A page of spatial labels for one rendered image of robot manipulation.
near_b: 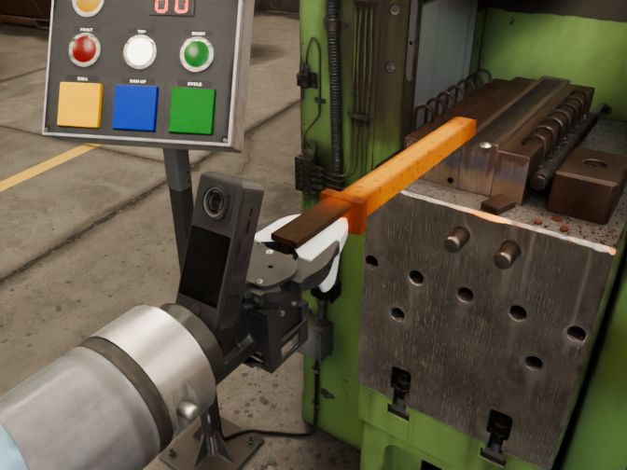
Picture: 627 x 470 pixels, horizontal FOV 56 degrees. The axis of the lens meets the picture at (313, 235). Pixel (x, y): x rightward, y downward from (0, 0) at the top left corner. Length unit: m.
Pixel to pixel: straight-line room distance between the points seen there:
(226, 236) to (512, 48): 1.06
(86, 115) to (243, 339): 0.69
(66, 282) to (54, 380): 2.13
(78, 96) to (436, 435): 0.89
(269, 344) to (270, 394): 1.39
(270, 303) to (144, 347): 0.11
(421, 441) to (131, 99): 0.83
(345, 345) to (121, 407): 1.14
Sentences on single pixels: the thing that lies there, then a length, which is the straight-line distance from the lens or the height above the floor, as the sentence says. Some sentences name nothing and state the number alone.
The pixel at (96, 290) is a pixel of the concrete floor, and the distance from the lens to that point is 2.42.
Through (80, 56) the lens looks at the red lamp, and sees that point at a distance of 1.13.
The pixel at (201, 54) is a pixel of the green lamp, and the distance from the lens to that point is 1.04.
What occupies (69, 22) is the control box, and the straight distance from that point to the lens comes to 1.16.
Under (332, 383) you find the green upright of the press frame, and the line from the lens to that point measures 1.60.
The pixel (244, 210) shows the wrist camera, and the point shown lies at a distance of 0.42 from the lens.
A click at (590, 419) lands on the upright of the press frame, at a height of 0.44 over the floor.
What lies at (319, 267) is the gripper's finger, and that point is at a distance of 0.48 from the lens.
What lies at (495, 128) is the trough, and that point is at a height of 0.99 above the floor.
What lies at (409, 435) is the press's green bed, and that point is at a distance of 1.25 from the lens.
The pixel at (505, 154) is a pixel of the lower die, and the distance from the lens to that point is 0.93.
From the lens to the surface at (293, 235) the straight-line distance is 0.51.
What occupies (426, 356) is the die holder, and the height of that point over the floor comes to 0.61.
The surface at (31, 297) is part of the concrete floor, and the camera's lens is 2.48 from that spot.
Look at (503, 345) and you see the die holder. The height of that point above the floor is 0.70.
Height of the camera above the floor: 1.33
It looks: 30 degrees down
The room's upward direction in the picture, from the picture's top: straight up
